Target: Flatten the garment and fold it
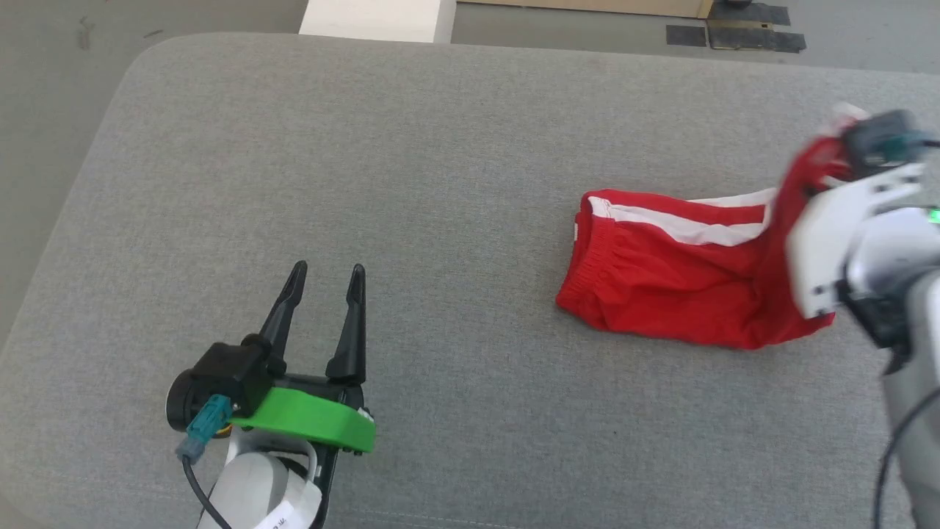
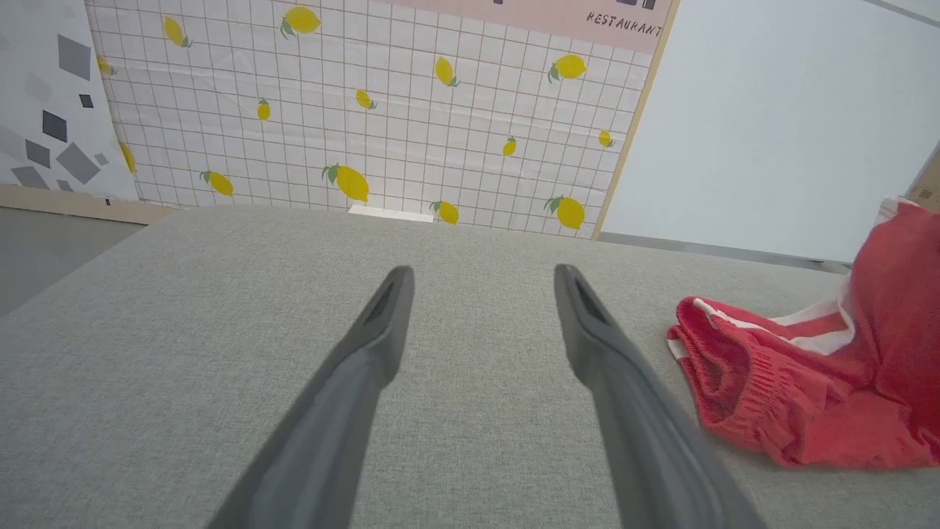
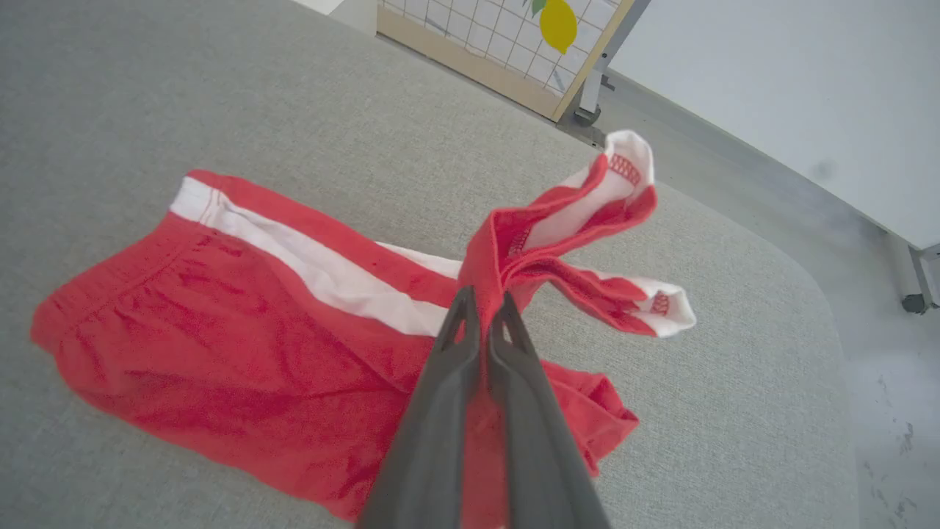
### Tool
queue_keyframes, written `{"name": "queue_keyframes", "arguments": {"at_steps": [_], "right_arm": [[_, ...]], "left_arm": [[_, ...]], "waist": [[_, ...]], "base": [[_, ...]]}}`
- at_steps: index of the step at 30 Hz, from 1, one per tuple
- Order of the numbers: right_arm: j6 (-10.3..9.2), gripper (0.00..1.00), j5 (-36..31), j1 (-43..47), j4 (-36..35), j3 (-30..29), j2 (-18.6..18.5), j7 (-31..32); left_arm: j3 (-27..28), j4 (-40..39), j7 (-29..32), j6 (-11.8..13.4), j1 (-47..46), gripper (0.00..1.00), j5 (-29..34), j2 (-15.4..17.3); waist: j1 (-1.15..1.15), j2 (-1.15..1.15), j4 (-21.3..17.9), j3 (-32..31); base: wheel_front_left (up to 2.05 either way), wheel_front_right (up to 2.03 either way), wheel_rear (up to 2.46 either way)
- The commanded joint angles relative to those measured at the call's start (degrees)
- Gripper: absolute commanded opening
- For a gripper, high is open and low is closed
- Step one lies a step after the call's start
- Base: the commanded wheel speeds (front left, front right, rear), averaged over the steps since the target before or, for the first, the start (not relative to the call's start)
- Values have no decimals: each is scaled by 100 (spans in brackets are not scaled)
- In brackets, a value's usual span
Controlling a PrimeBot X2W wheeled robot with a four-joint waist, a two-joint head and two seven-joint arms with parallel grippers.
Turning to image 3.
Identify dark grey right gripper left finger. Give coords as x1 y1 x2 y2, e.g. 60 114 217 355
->
355 285 484 529

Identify lemon print partition panel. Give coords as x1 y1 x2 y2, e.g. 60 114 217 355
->
376 0 638 123

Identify white partition panel on casters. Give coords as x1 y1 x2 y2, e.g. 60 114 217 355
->
573 0 940 315

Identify red shorts with white stripe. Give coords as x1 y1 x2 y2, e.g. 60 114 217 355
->
29 130 697 529

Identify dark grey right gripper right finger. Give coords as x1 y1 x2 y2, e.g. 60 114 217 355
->
488 291 612 529

